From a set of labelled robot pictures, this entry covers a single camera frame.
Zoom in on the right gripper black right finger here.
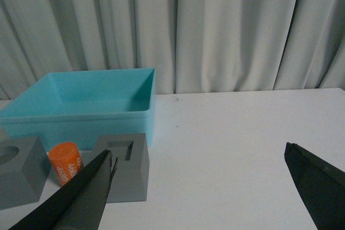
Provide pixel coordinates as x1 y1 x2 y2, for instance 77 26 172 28
284 142 344 229

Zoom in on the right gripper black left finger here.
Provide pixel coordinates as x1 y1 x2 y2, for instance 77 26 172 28
11 150 117 229

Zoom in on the gray block square hole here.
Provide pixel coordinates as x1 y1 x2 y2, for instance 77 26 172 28
81 133 149 203

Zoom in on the gray block round hole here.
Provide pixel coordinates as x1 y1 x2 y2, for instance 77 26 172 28
1 136 51 210

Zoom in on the light blue plastic box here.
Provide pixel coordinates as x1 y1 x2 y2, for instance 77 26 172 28
1 68 156 151

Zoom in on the orange cylinder white print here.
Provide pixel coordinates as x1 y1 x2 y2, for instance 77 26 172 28
48 142 84 186

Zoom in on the pale gray curtain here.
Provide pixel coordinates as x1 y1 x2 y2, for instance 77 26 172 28
1 0 344 100

